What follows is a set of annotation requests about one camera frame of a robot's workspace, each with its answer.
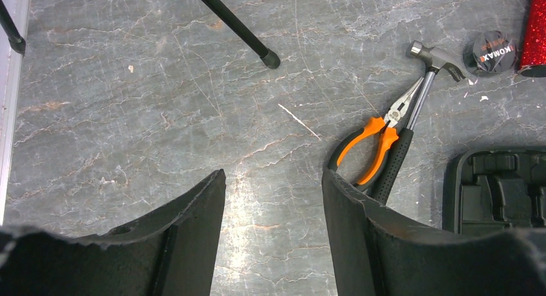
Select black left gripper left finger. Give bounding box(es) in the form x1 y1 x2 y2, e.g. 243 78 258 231
1 169 226 295

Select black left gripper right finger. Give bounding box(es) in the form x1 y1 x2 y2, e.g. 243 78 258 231
322 169 545 295

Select black plastic tool case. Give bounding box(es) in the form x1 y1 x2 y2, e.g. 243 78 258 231
442 147 545 236

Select orange handle pliers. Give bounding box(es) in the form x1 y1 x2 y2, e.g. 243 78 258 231
326 77 425 189

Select steel claw hammer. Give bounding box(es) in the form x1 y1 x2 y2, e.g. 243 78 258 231
368 41 470 205

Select black music stand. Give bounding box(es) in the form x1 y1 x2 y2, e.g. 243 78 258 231
1 0 281 69

